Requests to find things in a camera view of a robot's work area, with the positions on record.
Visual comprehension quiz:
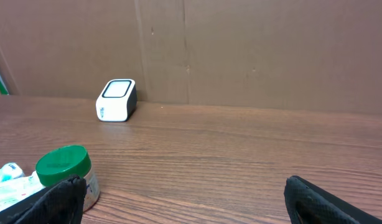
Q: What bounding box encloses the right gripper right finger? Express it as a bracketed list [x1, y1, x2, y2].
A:
[284, 175, 382, 224]

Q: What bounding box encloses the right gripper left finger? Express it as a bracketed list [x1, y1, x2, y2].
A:
[0, 175, 86, 224]

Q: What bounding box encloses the green lid jar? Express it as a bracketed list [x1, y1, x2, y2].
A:
[35, 145, 100, 212]

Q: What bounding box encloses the teal white snack packet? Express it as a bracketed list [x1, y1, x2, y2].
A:
[0, 172, 45, 212]

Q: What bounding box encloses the small teal packet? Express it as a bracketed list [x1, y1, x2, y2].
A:
[0, 162, 25, 183]

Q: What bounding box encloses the white barcode scanner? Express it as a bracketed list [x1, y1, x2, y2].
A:
[95, 79, 137, 122]

